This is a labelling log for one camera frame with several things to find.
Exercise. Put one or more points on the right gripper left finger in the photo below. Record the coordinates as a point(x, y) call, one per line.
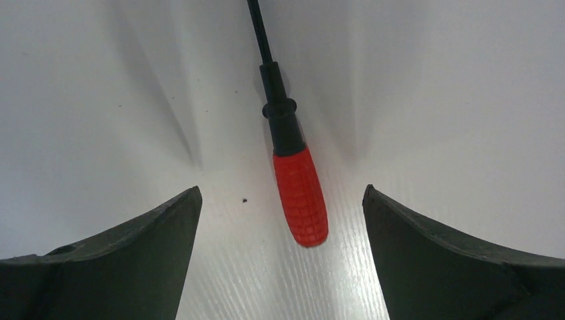
point(135, 270)

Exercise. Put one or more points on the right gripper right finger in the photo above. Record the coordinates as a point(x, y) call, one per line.
point(428, 270)

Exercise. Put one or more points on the red black screwdriver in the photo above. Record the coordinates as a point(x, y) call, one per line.
point(295, 172)

